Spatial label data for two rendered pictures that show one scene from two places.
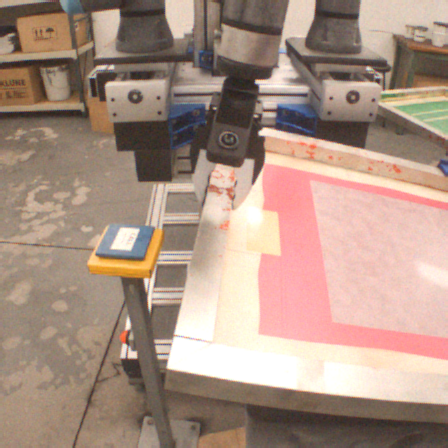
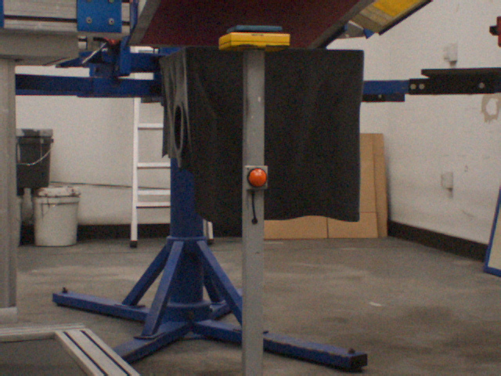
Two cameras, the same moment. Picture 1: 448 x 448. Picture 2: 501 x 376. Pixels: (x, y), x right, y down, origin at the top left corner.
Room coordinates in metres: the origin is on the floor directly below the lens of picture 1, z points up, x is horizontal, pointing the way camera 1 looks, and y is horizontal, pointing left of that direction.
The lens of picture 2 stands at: (1.36, 2.34, 0.75)
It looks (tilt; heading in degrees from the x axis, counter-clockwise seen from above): 3 degrees down; 251
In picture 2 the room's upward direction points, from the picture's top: straight up
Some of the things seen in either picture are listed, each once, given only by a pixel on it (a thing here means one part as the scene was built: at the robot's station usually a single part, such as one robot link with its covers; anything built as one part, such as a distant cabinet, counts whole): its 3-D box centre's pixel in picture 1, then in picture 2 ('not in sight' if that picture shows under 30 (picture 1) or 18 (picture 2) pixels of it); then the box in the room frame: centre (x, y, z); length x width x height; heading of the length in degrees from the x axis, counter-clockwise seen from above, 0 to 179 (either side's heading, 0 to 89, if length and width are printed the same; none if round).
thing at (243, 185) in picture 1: (243, 176); not in sight; (0.51, -0.04, 1.18); 0.06 x 0.03 x 0.09; 174
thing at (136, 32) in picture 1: (143, 27); not in sight; (1.07, 0.19, 1.31); 0.15 x 0.15 x 0.10
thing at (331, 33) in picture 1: (335, 29); not in sight; (1.08, -0.30, 1.31); 0.15 x 0.15 x 0.10
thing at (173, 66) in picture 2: not in sight; (186, 116); (0.64, -0.33, 0.79); 0.46 x 0.09 x 0.33; 84
